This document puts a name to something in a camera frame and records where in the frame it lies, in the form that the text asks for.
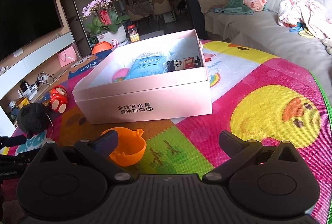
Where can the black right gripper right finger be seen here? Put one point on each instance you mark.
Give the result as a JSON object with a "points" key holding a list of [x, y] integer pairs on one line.
{"points": [[240, 154]]}

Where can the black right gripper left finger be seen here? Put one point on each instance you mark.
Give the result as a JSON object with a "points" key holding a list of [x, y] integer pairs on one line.
{"points": [[96, 154]]}

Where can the orange plastic pig bowl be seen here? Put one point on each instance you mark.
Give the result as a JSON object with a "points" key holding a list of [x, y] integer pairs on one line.
{"points": [[131, 146]]}

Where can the black plush toy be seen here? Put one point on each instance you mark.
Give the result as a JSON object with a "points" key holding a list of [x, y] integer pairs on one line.
{"points": [[33, 119]]}

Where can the red doll toy figure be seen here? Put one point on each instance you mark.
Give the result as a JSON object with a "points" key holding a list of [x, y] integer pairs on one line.
{"points": [[58, 99]]}

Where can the small toy car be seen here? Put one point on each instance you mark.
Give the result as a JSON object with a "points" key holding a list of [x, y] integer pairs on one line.
{"points": [[182, 64]]}

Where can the colourful cartoon play mat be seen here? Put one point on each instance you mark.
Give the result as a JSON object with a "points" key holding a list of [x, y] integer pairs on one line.
{"points": [[255, 95]]}

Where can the pink round toy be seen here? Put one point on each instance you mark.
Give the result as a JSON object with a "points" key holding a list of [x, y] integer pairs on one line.
{"points": [[120, 75]]}

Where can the white tv cabinet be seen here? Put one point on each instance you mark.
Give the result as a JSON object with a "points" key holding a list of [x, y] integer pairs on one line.
{"points": [[19, 67]]}

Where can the pink gift bag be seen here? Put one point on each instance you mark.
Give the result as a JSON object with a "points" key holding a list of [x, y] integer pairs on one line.
{"points": [[67, 56]]}

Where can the pink cardboard box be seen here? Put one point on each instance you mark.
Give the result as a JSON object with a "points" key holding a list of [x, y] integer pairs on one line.
{"points": [[168, 95]]}

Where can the blue wet wipes pack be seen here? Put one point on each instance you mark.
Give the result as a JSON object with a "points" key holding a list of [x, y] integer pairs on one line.
{"points": [[149, 64]]}

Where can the orange round pumpkin bucket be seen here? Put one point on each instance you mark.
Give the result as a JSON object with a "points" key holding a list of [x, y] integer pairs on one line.
{"points": [[102, 46]]}

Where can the red lid snack jar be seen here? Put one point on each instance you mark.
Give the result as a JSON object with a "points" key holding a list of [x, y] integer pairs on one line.
{"points": [[133, 33]]}

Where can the grey covered sofa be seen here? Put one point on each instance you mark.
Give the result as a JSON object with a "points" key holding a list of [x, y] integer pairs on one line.
{"points": [[262, 31]]}

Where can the purple orchid flower pot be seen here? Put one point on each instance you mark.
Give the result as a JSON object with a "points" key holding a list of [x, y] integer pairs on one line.
{"points": [[106, 24]]}

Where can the teal green cloth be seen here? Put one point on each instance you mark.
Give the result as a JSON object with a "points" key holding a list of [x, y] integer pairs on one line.
{"points": [[234, 7]]}

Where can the pink pig plush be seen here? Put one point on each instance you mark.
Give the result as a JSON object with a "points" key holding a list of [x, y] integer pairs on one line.
{"points": [[255, 5]]}

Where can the pink white blanket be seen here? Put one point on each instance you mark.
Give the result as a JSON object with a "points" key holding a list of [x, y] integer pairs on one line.
{"points": [[315, 16]]}

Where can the black television screen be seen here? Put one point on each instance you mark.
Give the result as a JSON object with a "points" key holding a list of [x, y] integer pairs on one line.
{"points": [[24, 21]]}

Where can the dining chair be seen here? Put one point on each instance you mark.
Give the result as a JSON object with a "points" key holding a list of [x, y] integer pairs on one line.
{"points": [[161, 7]]}

